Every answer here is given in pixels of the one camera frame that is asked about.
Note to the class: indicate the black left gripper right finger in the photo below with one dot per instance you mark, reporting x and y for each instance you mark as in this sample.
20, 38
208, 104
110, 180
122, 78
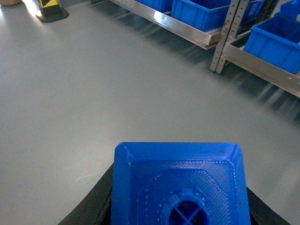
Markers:
261, 213

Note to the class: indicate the blue plastic bin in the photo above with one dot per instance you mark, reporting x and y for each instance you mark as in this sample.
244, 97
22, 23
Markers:
204, 15
158, 5
276, 41

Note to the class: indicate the blue rectangular plastic part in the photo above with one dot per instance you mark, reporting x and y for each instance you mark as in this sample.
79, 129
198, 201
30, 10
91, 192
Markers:
168, 183

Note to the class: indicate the yellow black traffic cone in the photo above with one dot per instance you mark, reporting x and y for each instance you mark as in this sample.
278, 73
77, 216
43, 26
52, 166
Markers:
50, 11

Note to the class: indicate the metal shelf rack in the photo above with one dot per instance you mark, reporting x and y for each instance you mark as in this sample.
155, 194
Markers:
228, 42

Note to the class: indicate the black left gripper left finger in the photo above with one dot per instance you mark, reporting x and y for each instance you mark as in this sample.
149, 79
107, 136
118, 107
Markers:
95, 208

